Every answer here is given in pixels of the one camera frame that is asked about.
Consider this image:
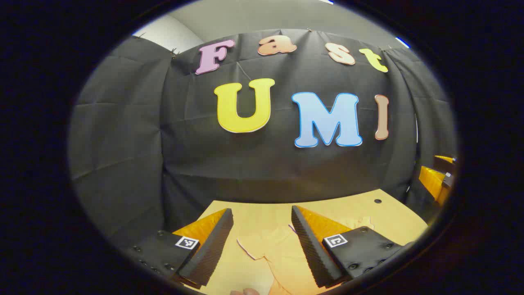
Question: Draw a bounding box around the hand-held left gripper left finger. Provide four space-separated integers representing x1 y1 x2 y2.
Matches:
122 208 234 290

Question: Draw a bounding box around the black backdrop cloth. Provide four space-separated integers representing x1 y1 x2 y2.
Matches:
68 29 458 254

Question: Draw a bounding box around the orange T-shirt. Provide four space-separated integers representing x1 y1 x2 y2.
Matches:
237 216 375 295

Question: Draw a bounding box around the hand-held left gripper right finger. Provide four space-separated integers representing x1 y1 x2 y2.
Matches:
291 206 413 288

